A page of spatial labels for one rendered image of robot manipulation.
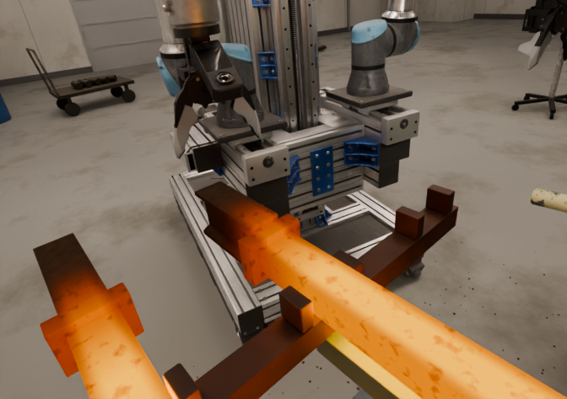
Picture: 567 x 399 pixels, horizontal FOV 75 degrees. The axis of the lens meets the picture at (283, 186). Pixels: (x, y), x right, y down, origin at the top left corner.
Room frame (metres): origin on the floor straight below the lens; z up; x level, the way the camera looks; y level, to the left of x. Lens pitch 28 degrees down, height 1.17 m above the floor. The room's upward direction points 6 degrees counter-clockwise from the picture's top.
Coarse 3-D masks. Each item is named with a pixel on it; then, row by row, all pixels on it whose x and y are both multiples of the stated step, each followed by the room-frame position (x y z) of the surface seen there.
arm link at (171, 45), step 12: (156, 0) 1.05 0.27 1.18; (168, 12) 1.04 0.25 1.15; (168, 24) 1.05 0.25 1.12; (168, 36) 1.05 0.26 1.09; (168, 48) 1.05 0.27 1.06; (180, 48) 1.04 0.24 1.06; (156, 60) 1.07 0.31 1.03; (168, 60) 1.05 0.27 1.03; (180, 60) 1.04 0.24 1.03; (168, 72) 1.04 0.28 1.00; (168, 84) 1.03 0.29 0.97
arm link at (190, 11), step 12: (168, 0) 0.60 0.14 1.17; (180, 0) 0.59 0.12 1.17; (192, 0) 0.59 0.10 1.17; (204, 0) 0.59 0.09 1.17; (216, 0) 0.62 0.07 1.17; (180, 12) 0.59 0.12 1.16; (192, 12) 0.58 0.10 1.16; (204, 12) 0.59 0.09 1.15; (216, 12) 0.61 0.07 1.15; (180, 24) 0.59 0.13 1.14; (192, 24) 0.59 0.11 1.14; (204, 24) 0.60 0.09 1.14
